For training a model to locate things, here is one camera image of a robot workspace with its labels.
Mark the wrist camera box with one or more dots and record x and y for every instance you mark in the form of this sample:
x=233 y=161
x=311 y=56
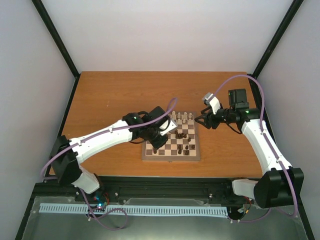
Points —
x=212 y=102
x=167 y=127

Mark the dark chess piece cluster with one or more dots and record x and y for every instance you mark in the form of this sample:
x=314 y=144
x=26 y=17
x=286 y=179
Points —
x=179 y=144

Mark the light blue cable duct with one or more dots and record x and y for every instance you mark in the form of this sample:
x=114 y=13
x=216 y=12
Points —
x=136 y=210

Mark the black frame post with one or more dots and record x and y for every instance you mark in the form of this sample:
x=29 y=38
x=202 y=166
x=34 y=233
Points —
x=46 y=19
x=284 y=24

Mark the white chess pieces row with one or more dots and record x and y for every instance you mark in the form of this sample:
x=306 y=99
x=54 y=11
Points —
x=182 y=117

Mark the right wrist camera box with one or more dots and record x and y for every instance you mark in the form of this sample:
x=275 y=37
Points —
x=212 y=102

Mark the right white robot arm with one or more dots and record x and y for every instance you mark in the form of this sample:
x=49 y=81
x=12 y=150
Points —
x=270 y=158

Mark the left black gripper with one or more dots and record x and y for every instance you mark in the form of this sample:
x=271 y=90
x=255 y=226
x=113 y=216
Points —
x=158 y=144

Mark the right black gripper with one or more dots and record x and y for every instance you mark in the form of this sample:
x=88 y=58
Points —
x=209 y=118

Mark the left black frame post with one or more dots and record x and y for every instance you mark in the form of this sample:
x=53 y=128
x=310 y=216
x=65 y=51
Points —
x=46 y=19

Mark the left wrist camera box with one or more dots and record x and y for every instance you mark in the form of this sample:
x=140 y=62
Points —
x=167 y=127

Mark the wooden chess board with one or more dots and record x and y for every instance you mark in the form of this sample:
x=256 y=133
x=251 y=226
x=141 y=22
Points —
x=193 y=129

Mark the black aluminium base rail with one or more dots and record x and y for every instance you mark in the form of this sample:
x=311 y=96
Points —
x=162 y=190

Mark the right black frame post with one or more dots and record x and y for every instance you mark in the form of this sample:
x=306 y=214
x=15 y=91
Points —
x=284 y=24

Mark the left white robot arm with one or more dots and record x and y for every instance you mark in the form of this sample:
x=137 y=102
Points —
x=67 y=155

